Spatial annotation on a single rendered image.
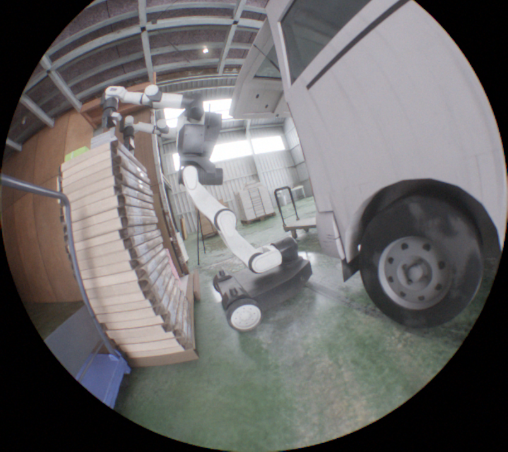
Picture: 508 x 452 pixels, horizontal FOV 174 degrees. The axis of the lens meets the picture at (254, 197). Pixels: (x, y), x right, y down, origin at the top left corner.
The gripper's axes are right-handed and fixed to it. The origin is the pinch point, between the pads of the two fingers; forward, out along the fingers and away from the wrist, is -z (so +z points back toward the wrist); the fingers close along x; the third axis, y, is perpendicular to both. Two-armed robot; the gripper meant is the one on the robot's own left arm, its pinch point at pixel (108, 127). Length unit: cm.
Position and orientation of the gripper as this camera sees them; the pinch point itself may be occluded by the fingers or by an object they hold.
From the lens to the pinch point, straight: 100.1
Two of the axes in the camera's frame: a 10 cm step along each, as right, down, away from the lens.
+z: -2.8, -9.6, 0.3
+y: 9.1, -2.6, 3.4
